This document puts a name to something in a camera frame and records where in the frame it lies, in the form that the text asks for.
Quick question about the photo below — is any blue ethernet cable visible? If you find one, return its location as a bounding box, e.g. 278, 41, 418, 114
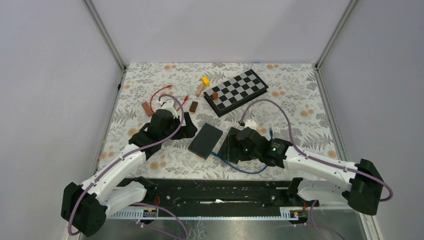
210, 126, 275, 175

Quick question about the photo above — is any left aluminium frame post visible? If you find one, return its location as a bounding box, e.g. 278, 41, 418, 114
82, 0, 127, 72

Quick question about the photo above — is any black network switch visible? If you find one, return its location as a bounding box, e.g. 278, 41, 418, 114
171, 112, 198, 140
187, 123, 223, 160

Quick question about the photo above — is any reddish brown wooden block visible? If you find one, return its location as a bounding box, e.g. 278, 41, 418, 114
141, 102, 154, 117

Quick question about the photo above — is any floral table mat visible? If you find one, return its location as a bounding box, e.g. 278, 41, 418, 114
97, 63, 338, 180

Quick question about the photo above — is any yellow block near chessboard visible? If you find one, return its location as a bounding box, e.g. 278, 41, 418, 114
201, 76, 210, 87

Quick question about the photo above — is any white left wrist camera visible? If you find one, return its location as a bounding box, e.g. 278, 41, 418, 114
158, 99, 179, 118

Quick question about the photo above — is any aluminium frame post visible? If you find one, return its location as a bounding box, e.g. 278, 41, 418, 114
315, 0, 359, 70
82, 0, 127, 72

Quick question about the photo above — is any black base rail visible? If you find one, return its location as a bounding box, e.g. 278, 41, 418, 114
112, 177, 327, 219

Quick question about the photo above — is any right aluminium frame post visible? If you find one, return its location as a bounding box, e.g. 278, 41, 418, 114
315, 0, 359, 70

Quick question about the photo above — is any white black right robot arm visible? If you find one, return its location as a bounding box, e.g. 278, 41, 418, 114
218, 127, 384, 216

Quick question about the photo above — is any brown round chess piece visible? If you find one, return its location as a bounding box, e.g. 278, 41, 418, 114
212, 92, 219, 100

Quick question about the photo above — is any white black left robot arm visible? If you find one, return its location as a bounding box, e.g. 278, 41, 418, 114
60, 107, 184, 237

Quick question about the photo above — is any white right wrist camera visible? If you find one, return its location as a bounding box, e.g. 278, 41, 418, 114
238, 119, 258, 131

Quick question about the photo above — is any black white chessboard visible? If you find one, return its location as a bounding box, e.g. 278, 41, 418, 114
203, 69, 269, 117

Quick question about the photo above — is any dark brown wooden block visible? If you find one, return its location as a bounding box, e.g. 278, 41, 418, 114
189, 101, 199, 113

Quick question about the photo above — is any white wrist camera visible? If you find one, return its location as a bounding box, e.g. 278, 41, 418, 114
158, 99, 179, 118
238, 119, 258, 131

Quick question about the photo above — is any red cable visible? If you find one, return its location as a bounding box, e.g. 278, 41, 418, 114
149, 85, 190, 114

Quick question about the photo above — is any light wooden block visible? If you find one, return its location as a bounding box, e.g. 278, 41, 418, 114
196, 83, 205, 97

